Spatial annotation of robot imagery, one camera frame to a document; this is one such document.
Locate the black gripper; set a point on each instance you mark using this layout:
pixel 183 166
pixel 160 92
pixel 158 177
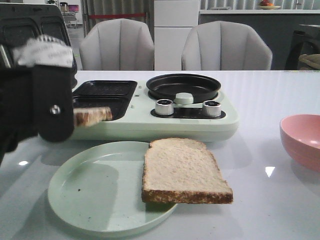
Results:
pixel 34 108

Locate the breakfast maker hinged lid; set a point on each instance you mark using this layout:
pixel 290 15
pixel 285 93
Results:
pixel 21 22

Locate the bread slice with brown crust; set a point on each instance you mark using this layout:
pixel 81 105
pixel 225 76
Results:
pixel 182 170

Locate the pink plastic bowl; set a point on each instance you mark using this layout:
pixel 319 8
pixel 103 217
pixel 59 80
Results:
pixel 300 137

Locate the mint green breakfast maker base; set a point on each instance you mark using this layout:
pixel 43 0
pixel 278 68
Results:
pixel 140 122

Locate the white paper label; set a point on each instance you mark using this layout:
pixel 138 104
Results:
pixel 44 50

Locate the black sandwich grill plate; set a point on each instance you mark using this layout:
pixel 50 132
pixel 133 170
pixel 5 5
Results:
pixel 115 94

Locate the left grey upholstered chair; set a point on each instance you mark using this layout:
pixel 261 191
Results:
pixel 118 45

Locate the grey upholstered chair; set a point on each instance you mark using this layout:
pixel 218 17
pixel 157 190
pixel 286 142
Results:
pixel 118 45
pixel 225 46

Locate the mint green round plate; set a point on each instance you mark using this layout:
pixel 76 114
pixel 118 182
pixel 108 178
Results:
pixel 98 192

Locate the silver left control knob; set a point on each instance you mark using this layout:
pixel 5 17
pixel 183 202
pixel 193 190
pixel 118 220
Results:
pixel 164 107

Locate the silver control knob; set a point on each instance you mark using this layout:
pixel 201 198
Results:
pixel 164 107
pixel 211 108

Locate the white refrigerator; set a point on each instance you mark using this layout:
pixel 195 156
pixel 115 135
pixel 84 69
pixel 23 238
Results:
pixel 173 20

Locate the black round frying pan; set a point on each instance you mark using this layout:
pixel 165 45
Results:
pixel 202 88

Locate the silver right control knob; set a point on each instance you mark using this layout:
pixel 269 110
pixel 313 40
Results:
pixel 211 108

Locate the right grey upholstered chair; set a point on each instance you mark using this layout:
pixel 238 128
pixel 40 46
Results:
pixel 225 46

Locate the fruit bowl on counter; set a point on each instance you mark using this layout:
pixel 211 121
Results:
pixel 267 5

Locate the dark grey kitchen counter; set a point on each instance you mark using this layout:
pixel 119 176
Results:
pixel 275 27

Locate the tan cushion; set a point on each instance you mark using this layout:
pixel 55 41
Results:
pixel 311 60

